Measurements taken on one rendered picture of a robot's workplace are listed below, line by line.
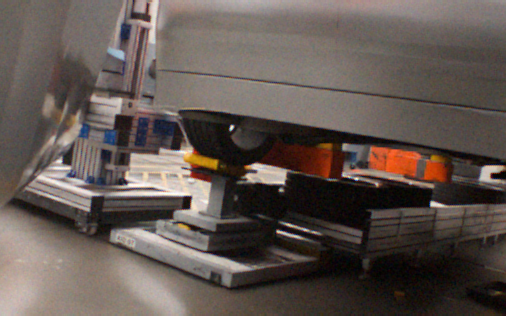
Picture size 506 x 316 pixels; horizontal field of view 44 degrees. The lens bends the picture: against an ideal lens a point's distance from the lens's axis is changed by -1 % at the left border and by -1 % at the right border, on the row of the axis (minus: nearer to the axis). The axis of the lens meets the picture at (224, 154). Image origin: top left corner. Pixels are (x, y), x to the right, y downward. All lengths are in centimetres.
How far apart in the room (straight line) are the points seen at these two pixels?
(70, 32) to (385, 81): 166
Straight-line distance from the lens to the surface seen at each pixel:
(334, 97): 189
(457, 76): 172
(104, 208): 357
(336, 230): 367
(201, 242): 320
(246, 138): 356
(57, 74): 16
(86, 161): 400
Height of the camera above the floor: 79
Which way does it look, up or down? 4 degrees down
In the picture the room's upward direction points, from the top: 9 degrees clockwise
